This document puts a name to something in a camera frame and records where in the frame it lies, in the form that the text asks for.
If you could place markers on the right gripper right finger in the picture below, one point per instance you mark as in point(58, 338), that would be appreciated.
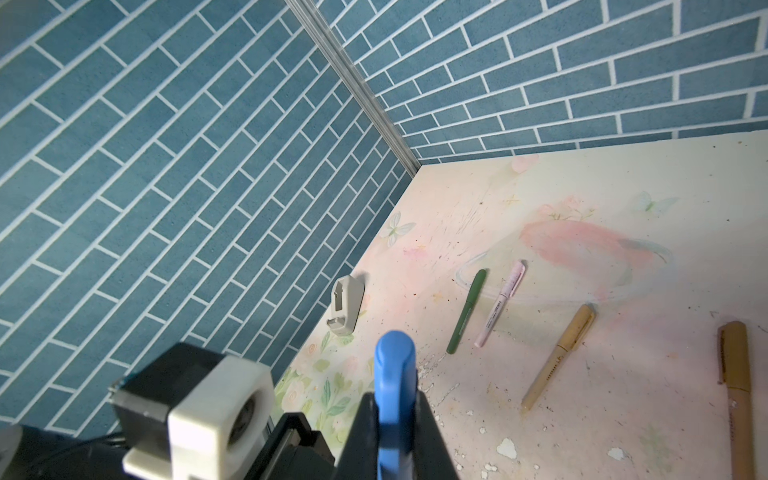
point(431, 458)

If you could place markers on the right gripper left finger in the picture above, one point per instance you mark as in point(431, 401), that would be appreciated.
point(359, 458)

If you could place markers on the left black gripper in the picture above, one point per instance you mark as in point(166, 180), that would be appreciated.
point(293, 451)

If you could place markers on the blue pen cap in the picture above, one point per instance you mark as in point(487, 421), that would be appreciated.
point(395, 383)

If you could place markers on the green pen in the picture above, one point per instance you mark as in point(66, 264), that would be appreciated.
point(468, 307)

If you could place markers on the pink pen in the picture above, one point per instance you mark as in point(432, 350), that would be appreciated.
point(506, 293)

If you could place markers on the brown pen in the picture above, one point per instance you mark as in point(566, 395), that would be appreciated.
point(735, 374)

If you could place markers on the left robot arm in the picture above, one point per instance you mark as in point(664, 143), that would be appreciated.
point(30, 453)

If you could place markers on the grey stapler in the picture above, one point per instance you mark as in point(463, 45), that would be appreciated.
point(345, 304)

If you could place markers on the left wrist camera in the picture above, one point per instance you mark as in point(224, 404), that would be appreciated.
point(193, 414)

